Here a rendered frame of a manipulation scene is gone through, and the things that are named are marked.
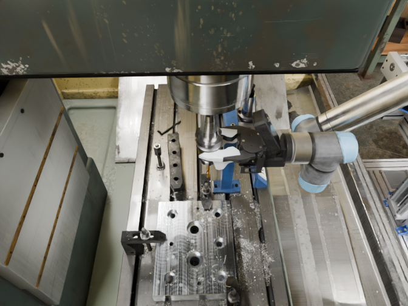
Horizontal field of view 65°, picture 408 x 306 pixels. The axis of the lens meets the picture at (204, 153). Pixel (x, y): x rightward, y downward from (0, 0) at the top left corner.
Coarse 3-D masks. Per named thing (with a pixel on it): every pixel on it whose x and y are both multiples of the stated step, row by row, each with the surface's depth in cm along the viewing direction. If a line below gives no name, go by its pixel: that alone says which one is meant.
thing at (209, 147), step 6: (198, 132) 72; (198, 138) 71; (222, 138) 71; (198, 144) 72; (204, 144) 70; (210, 144) 70; (216, 144) 70; (204, 150) 71; (210, 150) 71; (216, 150) 71
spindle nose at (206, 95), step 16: (176, 80) 53; (192, 80) 50; (208, 80) 50; (224, 80) 50; (240, 80) 52; (176, 96) 56; (192, 96) 53; (208, 96) 52; (224, 96) 53; (240, 96) 55; (208, 112) 55; (224, 112) 56
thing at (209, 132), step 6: (204, 120) 66; (210, 120) 66; (216, 120) 67; (204, 126) 67; (210, 126) 67; (216, 126) 68; (204, 132) 68; (210, 132) 68; (216, 132) 69; (204, 138) 70; (210, 138) 69; (216, 138) 70
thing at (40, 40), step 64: (0, 0) 35; (64, 0) 35; (128, 0) 35; (192, 0) 36; (256, 0) 36; (320, 0) 36; (384, 0) 36; (0, 64) 41; (64, 64) 42; (128, 64) 42; (192, 64) 42; (256, 64) 42; (320, 64) 43
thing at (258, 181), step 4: (252, 168) 119; (252, 176) 119; (256, 176) 114; (260, 176) 116; (252, 180) 120; (256, 180) 114; (260, 180) 114; (264, 180) 117; (256, 184) 116; (260, 184) 116; (264, 184) 116
